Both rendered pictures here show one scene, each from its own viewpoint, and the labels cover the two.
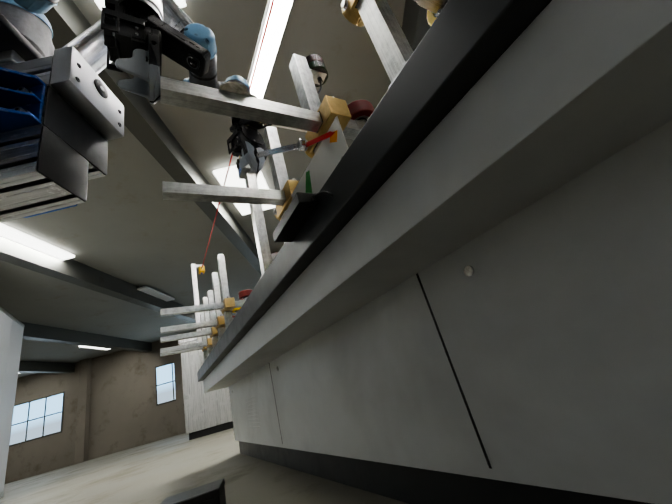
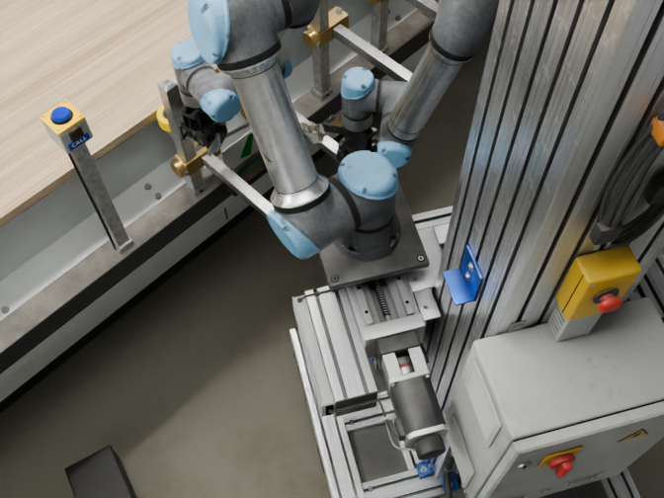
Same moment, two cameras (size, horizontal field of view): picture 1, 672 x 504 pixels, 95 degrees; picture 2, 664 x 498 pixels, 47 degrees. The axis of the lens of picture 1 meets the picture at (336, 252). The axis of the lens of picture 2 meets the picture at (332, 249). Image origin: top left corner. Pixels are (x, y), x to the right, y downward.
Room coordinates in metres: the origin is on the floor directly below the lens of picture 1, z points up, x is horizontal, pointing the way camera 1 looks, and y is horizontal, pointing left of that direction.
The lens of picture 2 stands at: (0.62, 1.41, 2.44)
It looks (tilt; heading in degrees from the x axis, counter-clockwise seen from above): 59 degrees down; 259
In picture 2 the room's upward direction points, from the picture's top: 1 degrees counter-clockwise
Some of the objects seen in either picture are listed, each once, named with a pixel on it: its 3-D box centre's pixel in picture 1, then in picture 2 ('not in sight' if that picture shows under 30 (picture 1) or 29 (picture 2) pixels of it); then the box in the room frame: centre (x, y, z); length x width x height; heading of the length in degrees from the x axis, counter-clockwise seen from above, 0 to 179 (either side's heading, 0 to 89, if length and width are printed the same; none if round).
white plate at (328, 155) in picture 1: (315, 179); (258, 138); (0.57, 0.00, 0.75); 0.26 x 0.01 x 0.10; 33
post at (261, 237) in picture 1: (258, 223); (99, 197); (0.98, 0.24, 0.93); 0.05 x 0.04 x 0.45; 33
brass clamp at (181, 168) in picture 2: (289, 202); (195, 156); (0.75, 0.09, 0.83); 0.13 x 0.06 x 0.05; 33
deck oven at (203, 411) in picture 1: (223, 378); not in sight; (7.32, 3.26, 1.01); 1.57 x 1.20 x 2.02; 5
